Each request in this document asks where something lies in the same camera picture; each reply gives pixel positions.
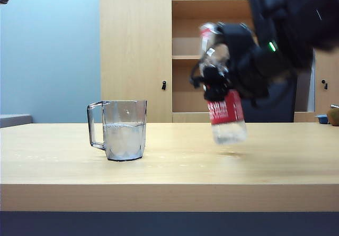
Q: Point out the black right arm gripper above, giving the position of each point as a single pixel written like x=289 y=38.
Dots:
x=254 y=69

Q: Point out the water bottle with red label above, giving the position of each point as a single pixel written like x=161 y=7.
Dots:
x=225 y=111

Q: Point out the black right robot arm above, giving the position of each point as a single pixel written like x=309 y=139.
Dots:
x=291 y=13

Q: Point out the dark office chair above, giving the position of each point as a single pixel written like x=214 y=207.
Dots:
x=275 y=106

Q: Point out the light wooden cabinet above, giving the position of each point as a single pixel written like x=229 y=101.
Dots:
x=135 y=48

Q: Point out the small blue bowl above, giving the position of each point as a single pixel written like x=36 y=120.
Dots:
x=321 y=118

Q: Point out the brown kiwi fruit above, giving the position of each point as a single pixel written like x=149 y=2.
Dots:
x=334 y=117

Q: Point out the grey box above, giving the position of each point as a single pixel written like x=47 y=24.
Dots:
x=14 y=120

